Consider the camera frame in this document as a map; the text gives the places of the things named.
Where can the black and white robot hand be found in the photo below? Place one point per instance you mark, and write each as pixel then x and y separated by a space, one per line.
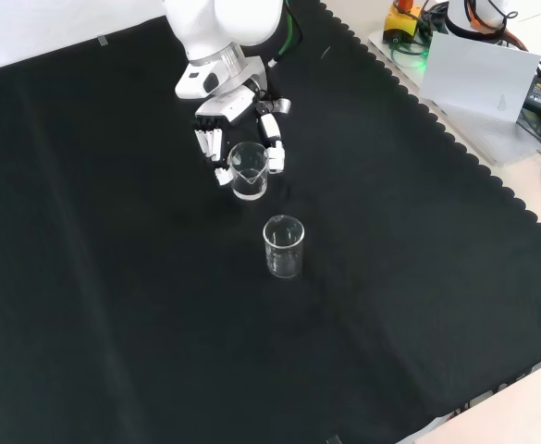
pixel 230 104

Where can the clear glass beaker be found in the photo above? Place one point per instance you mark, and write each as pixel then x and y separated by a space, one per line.
pixel 251 190
pixel 284 268

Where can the clear cloth clip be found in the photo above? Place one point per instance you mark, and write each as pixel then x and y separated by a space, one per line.
pixel 103 41
pixel 334 440

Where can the yellow stop button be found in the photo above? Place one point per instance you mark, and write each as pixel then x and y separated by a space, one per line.
pixel 402 23

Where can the black bench cloth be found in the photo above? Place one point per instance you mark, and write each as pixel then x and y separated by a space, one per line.
pixel 113 277

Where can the pale board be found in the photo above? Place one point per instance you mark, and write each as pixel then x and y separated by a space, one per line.
pixel 478 74

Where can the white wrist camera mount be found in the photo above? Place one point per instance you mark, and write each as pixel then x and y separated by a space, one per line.
pixel 193 85

